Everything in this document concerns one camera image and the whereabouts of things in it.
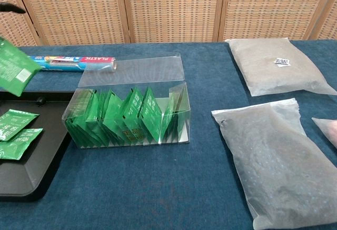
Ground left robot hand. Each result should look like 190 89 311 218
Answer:
0 2 26 14

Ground green tea bag sachet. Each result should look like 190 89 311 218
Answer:
121 86 144 138
0 37 43 97
0 108 40 142
0 128 44 161
141 86 164 144

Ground clear box of green sachets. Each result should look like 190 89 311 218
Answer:
62 53 191 151

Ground black plastic tray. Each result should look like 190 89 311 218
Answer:
0 91 75 202

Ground large frosted bag brown contents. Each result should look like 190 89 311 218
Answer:
225 37 337 97

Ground frosted bag dark contents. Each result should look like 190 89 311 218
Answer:
211 97 337 230

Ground frosted bag pink floral cloth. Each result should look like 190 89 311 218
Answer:
311 116 337 149

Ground plastic wrap roll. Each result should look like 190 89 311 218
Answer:
27 55 118 72

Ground woven bamboo folding screen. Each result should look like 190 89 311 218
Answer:
0 0 337 47

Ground blue felt table cover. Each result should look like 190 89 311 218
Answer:
0 39 337 230

